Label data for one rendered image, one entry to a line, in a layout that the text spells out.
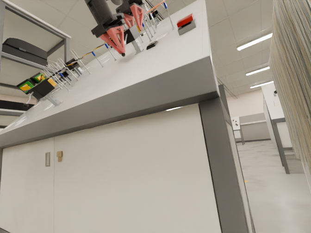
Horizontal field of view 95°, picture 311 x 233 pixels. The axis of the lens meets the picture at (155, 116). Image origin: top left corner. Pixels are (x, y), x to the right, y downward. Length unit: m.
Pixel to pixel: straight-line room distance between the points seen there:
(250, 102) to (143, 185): 11.32
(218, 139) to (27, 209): 0.81
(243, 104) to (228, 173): 11.30
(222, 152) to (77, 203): 0.45
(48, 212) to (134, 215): 0.40
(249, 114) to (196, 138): 11.19
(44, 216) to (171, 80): 0.67
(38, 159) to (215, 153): 0.68
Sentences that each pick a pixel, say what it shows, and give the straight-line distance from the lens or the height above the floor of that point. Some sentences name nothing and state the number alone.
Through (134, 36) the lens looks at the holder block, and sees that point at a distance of 0.61.
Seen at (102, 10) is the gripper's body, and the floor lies 1.12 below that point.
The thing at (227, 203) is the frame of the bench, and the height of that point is 0.61.
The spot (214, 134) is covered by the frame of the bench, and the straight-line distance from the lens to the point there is 0.29.
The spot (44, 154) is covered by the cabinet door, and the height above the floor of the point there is 0.74.
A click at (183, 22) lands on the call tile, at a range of 0.54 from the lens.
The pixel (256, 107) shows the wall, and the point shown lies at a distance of 11.49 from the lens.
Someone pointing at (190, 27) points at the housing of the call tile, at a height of 1.07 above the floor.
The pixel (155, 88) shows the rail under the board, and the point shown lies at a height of 0.84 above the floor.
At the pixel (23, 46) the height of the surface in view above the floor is 1.59.
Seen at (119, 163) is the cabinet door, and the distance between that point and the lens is 0.40.
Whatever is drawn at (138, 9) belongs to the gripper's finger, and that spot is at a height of 1.24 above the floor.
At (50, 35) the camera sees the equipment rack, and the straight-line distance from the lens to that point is 1.84.
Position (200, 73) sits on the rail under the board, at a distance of 0.27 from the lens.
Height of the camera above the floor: 0.73
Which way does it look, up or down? 10 degrees up
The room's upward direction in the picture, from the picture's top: 7 degrees counter-clockwise
